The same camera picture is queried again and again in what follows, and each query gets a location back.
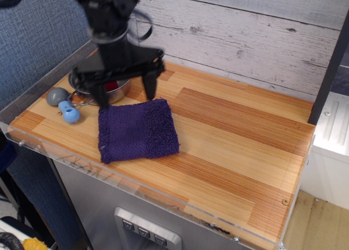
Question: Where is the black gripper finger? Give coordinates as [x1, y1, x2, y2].
[142, 72, 157, 100]
[91, 83, 109, 108]

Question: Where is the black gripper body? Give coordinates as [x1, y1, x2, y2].
[70, 32, 165, 90]

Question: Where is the purple terry cloth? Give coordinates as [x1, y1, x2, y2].
[98, 99, 179, 164]

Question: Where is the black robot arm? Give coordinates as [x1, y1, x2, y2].
[70, 0, 165, 108]

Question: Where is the dark red plastic pepper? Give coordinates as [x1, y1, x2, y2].
[105, 81, 118, 92]

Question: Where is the small steel pot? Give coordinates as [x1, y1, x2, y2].
[68, 74, 131, 107]

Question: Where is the grey and blue toy scoop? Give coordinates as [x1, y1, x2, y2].
[46, 87, 80, 124]

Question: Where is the clear acrylic table guard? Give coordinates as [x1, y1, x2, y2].
[1, 116, 314, 249]

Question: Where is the steel panel with buttons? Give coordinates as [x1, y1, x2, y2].
[114, 207, 182, 249]

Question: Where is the yellow and black object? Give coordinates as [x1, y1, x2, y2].
[1, 232, 49, 250]

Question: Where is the white metal cabinet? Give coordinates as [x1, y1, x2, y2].
[300, 92, 348, 209]

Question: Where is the black post right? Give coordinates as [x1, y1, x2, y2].
[308, 13, 348, 125]

